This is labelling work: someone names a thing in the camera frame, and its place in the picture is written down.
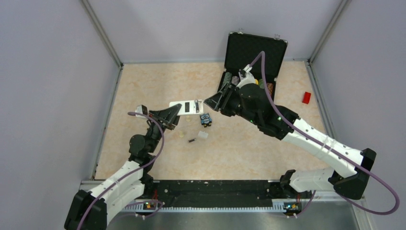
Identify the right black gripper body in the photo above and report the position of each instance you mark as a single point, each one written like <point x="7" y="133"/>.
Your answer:
<point x="237" y="109"/>

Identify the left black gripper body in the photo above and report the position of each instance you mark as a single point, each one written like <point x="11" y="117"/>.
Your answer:
<point x="154" y="132"/>

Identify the white remote control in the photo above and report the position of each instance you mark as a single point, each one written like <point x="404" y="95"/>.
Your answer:
<point x="187" y="107"/>

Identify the white battery cover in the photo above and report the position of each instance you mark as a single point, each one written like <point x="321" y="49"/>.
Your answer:
<point x="202" y="134"/>

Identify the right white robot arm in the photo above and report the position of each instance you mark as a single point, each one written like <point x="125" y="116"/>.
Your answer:
<point x="347" y="171"/>

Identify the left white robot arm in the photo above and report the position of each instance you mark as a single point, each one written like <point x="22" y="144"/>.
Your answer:
<point x="120" y="181"/>

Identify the blue owl figure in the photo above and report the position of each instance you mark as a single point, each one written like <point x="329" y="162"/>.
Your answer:
<point x="206" y="120"/>

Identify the red block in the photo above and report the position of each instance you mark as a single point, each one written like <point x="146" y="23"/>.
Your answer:
<point x="306" y="98"/>

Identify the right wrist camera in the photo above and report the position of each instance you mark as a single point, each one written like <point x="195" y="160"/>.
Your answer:
<point x="245" y="76"/>

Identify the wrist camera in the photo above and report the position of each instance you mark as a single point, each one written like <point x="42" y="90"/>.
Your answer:
<point x="245" y="76"/>
<point x="142" y="112"/>

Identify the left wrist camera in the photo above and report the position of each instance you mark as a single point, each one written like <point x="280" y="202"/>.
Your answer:
<point x="142" y="112"/>

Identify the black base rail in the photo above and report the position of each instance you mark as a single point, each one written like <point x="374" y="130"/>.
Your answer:
<point x="223" y="196"/>

